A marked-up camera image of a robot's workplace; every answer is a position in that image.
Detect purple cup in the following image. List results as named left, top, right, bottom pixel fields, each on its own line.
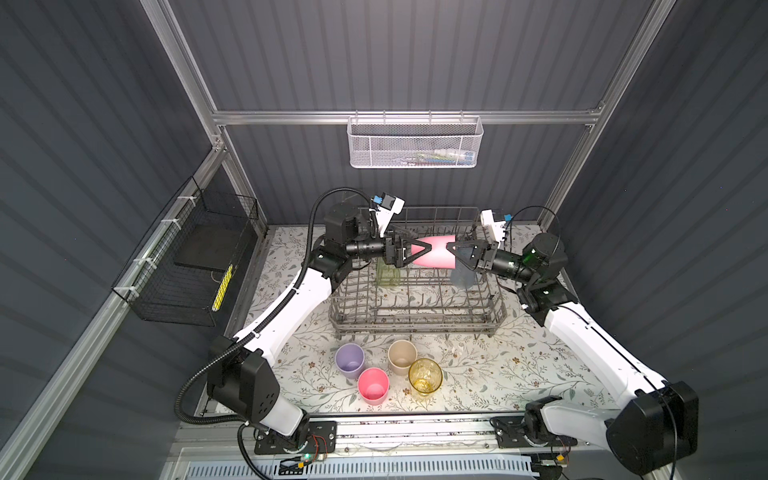
left=335, top=343, right=365, bottom=380

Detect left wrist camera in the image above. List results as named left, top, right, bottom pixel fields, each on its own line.
left=371, top=193, right=405, bottom=237

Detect items in white basket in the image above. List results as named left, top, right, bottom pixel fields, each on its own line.
left=397, top=148, right=477, bottom=168

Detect black corrugated cable hose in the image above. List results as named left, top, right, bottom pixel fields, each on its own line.
left=173, top=187, right=376, bottom=480

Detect yellow brush in basket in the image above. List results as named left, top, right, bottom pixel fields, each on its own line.
left=211, top=264, right=235, bottom=312

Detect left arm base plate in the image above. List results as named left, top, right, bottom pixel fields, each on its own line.
left=254, top=419, right=338, bottom=455

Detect black wire wall basket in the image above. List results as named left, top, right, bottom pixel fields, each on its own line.
left=112, top=179, right=267, bottom=327

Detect beige cup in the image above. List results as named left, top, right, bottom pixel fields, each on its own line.
left=387, top=339, right=418, bottom=376

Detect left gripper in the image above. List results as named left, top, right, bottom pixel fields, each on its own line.
left=342, top=223, right=428, bottom=270

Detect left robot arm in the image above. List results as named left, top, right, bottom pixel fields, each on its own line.
left=205, top=194, right=431, bottom=437

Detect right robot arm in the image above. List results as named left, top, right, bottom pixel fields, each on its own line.
left=446, top=233, right=699, bottom=476

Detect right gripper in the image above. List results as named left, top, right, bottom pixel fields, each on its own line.
left=446, top=243, right=534, bottom=289

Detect yellow transparent cup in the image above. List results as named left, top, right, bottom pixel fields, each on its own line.
left=407, top=358, right=444, bottom=396

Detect blue-grey transparent cup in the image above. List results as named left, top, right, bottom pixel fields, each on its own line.
left=450, top=265, right=477, bottom=289

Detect pink cup front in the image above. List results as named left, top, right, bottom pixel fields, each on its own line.
left=358, top=367, right=390, bottom=406

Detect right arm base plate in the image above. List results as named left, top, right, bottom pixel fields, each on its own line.
left=489, top=415, right=578, bottom=451

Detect white vented strip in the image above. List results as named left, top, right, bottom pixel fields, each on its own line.
left=182, top=454, right=535, bottom=480

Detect pink cup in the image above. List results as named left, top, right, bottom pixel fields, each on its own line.
left=358, top=367, right=390, bottom=406
left=413, top=235, right=456, bottom=269

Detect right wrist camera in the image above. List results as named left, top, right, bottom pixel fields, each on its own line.
left=480, top=209, right=508, bottom=247

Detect white mesh wall basket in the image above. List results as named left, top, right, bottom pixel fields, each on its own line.
left=346, top=115, right=484, bottom=169

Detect grey wire dish rack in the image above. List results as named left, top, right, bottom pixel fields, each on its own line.
left=329, top=206, right=506, bottom=336

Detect green transparent cup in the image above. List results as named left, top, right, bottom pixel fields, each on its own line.
left=375, top=260, right=401, bottom=288

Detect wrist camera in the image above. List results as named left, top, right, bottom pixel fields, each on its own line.
left=480, top=209, right=508, bottom=247
left=371, top=193, right=405, bottom=237

